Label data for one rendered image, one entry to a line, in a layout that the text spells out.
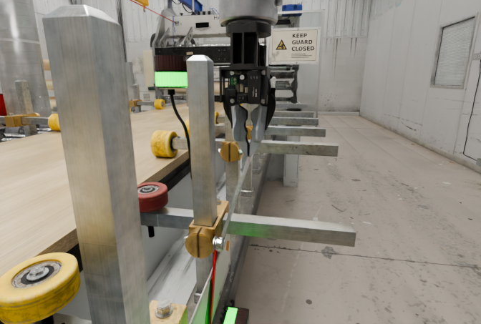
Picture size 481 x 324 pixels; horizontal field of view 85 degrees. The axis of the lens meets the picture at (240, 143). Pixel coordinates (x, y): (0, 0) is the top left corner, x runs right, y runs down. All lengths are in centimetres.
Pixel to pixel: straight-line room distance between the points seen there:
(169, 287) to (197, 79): 54
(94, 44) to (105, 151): 7
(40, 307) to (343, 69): 915
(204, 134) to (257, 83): 12
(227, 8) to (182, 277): 65
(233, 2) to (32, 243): 44
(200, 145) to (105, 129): 26
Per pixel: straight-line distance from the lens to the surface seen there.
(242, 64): 39
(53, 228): 52
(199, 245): 49
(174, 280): 79
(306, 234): 53
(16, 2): 444
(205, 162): 45
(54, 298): 40
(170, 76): 44
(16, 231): 55
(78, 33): 21
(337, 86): 924
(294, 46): 271
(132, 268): 27
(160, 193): 56
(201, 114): 44
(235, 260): 70
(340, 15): 945
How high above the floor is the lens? 113
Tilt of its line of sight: 14 degrees down
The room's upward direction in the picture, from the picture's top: straight up
